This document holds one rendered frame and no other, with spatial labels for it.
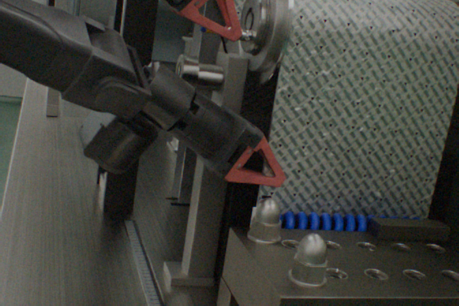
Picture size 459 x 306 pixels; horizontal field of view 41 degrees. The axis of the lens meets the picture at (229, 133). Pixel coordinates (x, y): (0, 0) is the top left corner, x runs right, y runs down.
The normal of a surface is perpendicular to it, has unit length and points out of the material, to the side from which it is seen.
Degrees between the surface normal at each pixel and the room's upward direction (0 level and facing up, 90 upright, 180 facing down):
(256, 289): 90
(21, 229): 0
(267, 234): 90
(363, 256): 0
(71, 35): 34
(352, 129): 91
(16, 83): 90
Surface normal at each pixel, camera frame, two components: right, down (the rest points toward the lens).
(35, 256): 0.14, -0.97
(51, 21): 0.62, -0.67
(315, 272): 0.27, 0.25
